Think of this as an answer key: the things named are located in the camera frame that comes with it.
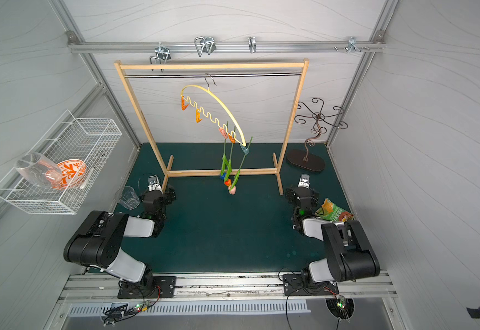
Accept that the wooden clothes rack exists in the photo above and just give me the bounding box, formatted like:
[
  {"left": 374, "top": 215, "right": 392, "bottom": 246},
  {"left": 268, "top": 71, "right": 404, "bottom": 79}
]
[{"left": 113, "top": 58, "right": 310, "bottom": 196}]

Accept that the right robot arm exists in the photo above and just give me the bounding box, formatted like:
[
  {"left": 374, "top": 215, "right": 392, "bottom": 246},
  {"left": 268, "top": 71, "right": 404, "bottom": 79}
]
[{"left": 283, "top": 186, "right": 380, "bottom": 296}]

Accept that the teal clothes peg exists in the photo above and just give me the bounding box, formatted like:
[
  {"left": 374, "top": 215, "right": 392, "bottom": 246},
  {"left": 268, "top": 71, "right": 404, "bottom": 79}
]
[{"left": 240, "top": 144, "right": 249, "bottom": 155}]

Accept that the aluminium top rail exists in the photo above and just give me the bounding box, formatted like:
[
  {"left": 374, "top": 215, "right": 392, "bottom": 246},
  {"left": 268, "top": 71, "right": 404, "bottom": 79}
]
[{"left": 68, "top": 40, "right": 386, "bottom": 55}]

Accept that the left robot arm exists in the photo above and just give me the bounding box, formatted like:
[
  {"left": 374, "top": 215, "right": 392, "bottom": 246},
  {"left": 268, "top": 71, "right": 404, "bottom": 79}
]
[{"left": 63, "top": 186, "right": 177, "bottom": 299}]

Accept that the orange tulip flower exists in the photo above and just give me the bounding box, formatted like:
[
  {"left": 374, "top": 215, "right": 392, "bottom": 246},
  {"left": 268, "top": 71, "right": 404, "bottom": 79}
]
[{"left": 223, "top": 143, "right": 236, "bottom": 186}]

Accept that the blue tulip flower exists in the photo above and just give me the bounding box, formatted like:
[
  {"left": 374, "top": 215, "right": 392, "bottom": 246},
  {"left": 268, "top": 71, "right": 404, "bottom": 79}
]
[{"left": 219, "top": 138, "right": 228, "bottom": 180}]

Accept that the orange patterned bowl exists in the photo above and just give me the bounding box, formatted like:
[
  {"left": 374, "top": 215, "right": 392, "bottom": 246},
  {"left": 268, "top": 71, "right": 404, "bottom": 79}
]
[{"left": 51, "top": 159, "right": 88, "bottom": 190}]

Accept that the yellow wavy clothes hanger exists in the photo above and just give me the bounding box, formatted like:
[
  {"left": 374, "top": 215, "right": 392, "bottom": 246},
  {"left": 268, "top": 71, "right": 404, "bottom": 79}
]
[{"left": 179, "top": 75, "right": 248, "bottom": 146}]

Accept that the brown metal mug tree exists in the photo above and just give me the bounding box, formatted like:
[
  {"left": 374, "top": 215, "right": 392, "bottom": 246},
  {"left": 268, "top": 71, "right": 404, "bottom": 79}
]
[{"left": 286, "top": 98, "right": 349, "bottom": 173}]

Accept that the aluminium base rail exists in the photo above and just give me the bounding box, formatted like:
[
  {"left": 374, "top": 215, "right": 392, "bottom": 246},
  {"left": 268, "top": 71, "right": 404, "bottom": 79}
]
[{"left": 57, "top": 271, "right": 398, "bottom": 303}]

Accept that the white wire basket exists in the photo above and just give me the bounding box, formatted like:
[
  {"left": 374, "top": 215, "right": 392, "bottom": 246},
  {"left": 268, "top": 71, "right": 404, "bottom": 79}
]
[{"left": 0, "top": 111, "right": 122, "bottom": 215}]

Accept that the pink tulip flower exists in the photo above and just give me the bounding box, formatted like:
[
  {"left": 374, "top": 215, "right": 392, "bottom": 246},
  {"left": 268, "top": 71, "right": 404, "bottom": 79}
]
[{"left": 228, "top": 139, "right": 252, "bottom": 195}]

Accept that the clear drinking glass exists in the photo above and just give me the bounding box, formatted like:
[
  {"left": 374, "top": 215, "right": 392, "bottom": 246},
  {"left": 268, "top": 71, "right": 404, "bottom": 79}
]
[{"left": 118, "top": 186, "right": 140, "bottom": 210}]

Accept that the orange end clothes peg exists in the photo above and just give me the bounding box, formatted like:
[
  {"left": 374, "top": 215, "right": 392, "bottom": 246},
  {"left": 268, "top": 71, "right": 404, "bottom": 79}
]
[{"left": 181, "top": 96, "right": 188, "bottom": 111}]

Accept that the pink clothes peg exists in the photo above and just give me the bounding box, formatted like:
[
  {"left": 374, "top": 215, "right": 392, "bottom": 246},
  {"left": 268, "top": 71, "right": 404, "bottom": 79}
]
[{"left": 219, "top": 127, "right": 228, "bottom": 139}]

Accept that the metal hook clamp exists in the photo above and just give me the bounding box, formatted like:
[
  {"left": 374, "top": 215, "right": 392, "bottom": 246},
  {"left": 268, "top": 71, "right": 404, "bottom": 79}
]
[
  {"left": 333, "top": 37, "right": 370, "bottom": 53},
  {"left": 194, "top": 37, "right": 216, "bottom": 57},
  {"left": 149, "top": 45, "right": 172, "bottom": 65},
  {"left": 248, "top": 37, "right": 256, "bottom": 54}
]

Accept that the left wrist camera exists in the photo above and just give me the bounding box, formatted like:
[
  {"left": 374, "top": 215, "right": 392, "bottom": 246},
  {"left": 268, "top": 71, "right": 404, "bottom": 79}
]
[{"left": 148, "top": 175, "right": 163, "bottom": 192}]

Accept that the green snack bag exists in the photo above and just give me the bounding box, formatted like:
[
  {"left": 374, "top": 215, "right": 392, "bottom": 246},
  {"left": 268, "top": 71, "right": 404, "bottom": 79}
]
[{"left": 316, "top": 198, "right": 354, "bottom": 222}]

